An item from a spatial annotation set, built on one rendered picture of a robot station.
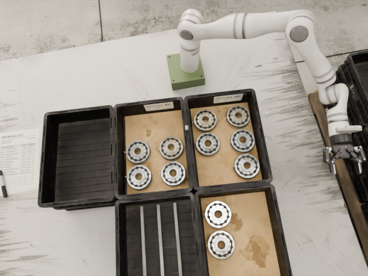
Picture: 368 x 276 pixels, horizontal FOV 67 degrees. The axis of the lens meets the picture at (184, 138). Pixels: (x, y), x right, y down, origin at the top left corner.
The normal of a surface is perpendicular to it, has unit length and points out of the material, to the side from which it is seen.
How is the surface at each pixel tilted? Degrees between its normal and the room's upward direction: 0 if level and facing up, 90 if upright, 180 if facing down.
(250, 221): 0
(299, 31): 65
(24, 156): 0
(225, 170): 0
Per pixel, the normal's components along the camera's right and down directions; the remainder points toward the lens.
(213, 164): -0.07, -0.32
